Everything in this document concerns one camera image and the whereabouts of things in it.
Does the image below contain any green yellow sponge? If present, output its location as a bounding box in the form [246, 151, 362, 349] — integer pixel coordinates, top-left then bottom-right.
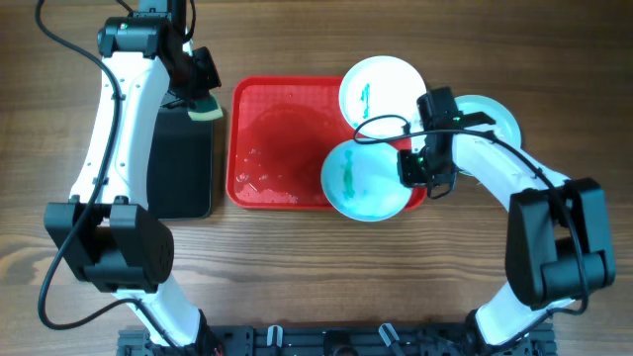
[187, 93, 224, 122]

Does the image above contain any light blue plate front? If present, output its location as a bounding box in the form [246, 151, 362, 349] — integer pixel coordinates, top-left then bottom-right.
[320, 140, 412, 223]

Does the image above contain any light blue plate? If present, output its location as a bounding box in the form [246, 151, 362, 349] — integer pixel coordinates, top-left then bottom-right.
[320, 140, 412, 223]
[455, 95, 522, 148]

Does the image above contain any white plate with green stain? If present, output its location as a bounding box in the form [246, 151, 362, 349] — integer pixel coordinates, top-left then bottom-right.
[338, 55, 426, 138]

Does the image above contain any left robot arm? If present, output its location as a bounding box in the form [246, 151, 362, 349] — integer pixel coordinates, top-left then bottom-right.
[45, 1, 224, 355]

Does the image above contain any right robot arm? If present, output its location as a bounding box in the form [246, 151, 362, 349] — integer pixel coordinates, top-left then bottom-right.
[398, 87, 616, 355]

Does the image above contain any black rectangular tray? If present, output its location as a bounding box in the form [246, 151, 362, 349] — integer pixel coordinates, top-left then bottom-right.
[147, 108, 214, 220]

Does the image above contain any red plastic tray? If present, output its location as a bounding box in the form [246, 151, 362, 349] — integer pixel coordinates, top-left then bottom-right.
[226, 75, 428, 212]

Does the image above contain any right black cable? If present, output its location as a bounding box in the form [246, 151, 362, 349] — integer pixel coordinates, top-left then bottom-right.
[352, 114, 590, 355]

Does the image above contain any black cable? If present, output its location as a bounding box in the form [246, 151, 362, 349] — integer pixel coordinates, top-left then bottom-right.
[33, 0, 197, 355]
[352, 114, 590, 355]

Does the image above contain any left black cable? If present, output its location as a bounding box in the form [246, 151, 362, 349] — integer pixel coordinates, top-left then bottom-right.
[33, 0, 197, 355]

